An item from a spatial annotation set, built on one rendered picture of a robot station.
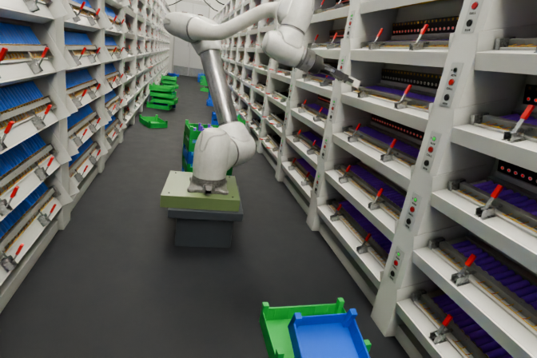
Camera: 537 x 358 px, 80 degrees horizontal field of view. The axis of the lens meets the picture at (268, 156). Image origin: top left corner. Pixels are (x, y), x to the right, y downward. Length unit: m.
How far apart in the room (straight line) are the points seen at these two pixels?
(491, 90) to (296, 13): 0.69
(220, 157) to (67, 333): 0.79
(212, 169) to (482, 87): 1.02
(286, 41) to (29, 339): 1.24
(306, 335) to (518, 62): 0.91
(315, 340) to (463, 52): 0.93
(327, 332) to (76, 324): 0.77
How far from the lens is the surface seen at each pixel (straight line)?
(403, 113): 1.21
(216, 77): 1.65
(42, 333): 1.26
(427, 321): 1.21
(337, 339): 1.14
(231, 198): 1.43
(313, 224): 1.80
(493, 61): 1.00
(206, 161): 1.42
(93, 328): 1.23
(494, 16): 1.07
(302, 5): 1.33
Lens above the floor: 0.86
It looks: 17 degrees down
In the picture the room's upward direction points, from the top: 9 degrees clockwise
